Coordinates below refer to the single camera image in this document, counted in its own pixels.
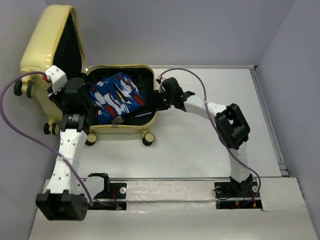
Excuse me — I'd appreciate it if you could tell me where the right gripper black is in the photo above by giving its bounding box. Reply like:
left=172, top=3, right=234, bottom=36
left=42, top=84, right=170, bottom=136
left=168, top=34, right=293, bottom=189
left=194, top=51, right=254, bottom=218
left=150, top=89, right=175, bottom=111

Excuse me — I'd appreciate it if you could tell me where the purple white toothbrush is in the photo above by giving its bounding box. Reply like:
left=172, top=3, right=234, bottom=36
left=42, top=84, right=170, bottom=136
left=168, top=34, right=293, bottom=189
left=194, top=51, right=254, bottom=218
left=134, top=112, right=153, bottom=118

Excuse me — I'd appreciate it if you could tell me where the blue red white cloth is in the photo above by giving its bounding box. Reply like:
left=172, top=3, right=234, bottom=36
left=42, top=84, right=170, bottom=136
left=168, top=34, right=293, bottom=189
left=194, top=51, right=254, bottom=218
left=90, top=72, right=147, bottom=125

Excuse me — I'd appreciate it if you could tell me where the grey cube box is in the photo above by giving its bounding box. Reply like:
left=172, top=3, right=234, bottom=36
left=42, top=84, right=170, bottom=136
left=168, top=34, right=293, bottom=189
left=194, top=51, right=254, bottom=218
left=111, top=116, right=124, bottom=125

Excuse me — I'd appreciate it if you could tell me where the yellow hard-shell suitcase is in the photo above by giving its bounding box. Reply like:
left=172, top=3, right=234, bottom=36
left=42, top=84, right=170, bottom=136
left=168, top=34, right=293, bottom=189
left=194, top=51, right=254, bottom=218
left=20, top=4, right=156, bottom=146

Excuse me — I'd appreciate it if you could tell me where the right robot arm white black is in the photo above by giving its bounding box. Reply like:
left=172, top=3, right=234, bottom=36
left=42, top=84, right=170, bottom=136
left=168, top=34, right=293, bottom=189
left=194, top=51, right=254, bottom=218
left=155, top=77, right=253, bottom=199

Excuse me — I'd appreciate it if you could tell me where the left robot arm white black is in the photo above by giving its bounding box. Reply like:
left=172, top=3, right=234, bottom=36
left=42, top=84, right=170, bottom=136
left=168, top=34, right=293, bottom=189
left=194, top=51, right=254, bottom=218
left=35, top=77, right=96, bottom=221

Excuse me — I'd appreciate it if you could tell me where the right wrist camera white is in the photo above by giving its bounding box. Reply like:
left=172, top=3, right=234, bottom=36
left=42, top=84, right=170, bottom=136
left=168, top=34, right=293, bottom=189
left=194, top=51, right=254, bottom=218
left=156, top=75, right=166, bottom=93

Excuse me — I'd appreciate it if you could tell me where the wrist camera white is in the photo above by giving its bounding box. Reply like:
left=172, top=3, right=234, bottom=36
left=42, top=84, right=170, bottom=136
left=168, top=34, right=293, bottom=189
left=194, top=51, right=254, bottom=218
left=43, top=65, right=68, bottom=97
left=156, top=75, right=166, bottom=93

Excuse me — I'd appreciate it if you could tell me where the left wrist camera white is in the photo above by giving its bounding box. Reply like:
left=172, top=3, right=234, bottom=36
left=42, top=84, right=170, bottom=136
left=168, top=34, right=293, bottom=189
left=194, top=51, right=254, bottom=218
left=43, top=65, right=68, bottom=97

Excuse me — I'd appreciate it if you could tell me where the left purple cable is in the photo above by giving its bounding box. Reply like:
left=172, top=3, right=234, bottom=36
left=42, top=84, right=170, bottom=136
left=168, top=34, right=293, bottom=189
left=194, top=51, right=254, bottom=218
left=0, top=71, right=95, bottom=207

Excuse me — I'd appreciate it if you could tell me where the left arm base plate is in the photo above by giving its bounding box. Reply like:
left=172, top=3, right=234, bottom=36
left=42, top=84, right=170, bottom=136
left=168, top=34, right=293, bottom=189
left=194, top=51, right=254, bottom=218
left=88, top=181, right=127, bottom=211

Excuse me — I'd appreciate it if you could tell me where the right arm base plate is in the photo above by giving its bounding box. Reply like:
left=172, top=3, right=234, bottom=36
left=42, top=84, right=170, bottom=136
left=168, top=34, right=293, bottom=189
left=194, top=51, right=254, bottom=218
left=212, top=181, right=263, bottom=210

